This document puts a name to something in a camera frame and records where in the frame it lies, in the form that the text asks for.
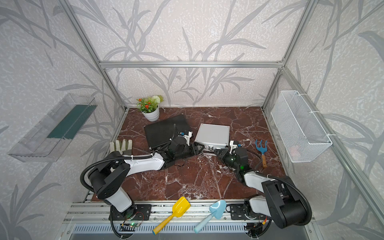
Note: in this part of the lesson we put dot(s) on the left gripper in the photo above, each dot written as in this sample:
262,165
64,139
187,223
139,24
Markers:
197,150

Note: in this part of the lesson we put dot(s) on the silver aluminium poker case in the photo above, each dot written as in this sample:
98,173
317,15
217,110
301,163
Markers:
213,137

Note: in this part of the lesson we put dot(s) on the light blue toy shovel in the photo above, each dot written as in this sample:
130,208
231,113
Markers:
216,211

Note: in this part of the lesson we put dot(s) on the beige work glove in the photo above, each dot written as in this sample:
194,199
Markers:
124,147

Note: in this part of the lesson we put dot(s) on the blue hand rake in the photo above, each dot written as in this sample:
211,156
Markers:
262,147

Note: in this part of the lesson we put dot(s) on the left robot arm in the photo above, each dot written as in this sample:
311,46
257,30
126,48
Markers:
105,177

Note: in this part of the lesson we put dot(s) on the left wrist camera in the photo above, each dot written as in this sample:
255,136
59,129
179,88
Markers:
188,137

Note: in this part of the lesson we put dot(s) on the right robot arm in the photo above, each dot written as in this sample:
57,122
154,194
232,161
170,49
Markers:
282,201

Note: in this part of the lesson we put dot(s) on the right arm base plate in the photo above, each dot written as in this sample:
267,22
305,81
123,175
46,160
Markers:
239,212

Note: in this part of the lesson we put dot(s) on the potted plant white pot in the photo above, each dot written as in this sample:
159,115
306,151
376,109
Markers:
149,106

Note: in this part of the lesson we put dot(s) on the black poker case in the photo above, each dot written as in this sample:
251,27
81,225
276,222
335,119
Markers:
159,133

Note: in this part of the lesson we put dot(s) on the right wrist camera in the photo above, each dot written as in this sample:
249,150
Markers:
234,144

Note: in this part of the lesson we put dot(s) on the yellow toy shovel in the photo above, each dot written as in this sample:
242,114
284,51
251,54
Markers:
178,210

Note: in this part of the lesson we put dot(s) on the white wire mesh basket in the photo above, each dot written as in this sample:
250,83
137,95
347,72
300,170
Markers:
301,132

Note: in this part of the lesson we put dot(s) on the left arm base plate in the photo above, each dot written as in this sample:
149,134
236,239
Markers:
140,212

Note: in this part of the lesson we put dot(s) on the clear plastic wall shelf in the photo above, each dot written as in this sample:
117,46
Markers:
48,140

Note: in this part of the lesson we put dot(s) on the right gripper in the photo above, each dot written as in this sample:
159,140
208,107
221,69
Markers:
225,153

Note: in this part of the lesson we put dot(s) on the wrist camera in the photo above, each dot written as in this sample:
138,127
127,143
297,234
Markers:
234,144
188,137

